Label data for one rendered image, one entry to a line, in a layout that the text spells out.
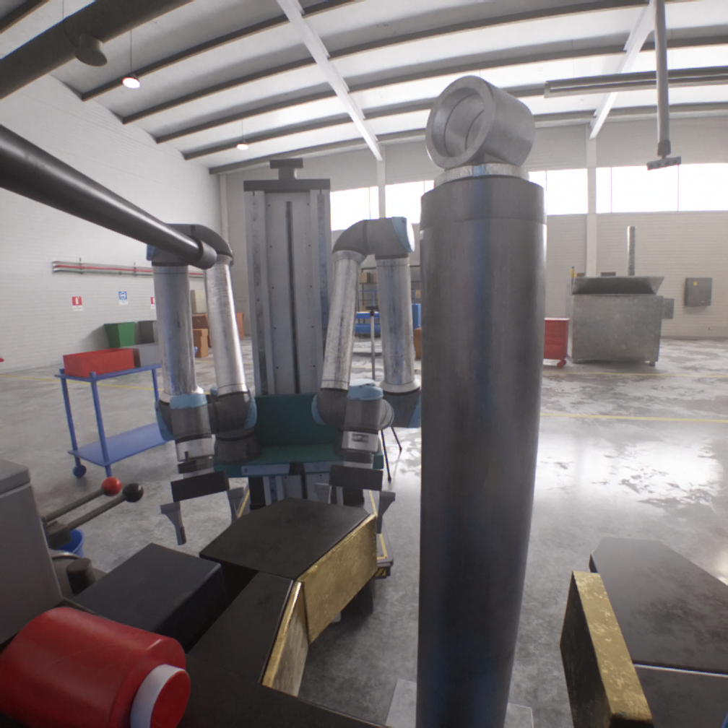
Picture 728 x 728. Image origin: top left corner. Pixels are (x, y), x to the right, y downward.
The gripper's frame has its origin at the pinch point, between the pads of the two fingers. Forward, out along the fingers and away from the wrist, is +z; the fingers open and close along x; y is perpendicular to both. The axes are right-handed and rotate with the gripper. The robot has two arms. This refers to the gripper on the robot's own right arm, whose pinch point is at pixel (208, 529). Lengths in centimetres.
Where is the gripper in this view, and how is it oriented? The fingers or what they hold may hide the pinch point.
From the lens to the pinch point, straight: 101.5
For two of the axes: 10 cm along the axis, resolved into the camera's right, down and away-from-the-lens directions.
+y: -1.9, 2.7, 9.5
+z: 2.3, 9.5, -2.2
